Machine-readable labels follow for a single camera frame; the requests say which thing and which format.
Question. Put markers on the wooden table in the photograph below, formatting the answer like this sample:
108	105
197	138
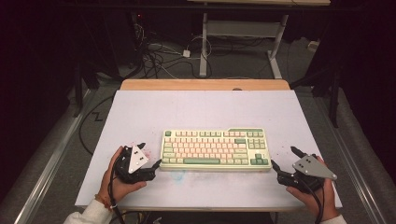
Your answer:
202	84

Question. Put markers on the person's right hand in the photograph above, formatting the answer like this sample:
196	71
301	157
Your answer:
330	199

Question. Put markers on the white box on floor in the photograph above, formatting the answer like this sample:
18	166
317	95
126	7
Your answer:
313	45

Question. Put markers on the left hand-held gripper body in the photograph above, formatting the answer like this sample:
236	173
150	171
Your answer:
137	160

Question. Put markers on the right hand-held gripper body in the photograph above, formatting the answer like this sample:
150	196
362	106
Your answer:
314	168

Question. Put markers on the white table cover board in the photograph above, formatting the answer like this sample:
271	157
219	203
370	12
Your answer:
202	109

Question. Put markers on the person's left hand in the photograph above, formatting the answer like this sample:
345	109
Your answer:
120	190

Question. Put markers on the metal floor rail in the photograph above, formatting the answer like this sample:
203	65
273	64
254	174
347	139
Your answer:
351	161
53	158

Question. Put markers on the black stand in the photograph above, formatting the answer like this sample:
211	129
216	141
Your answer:
78	90
333	99

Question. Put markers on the white power adapter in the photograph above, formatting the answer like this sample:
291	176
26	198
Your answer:
186	53

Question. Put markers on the white desk frame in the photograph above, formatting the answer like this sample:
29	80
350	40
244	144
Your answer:
239	28

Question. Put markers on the green and cream keyboard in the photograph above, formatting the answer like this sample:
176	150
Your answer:
214	149

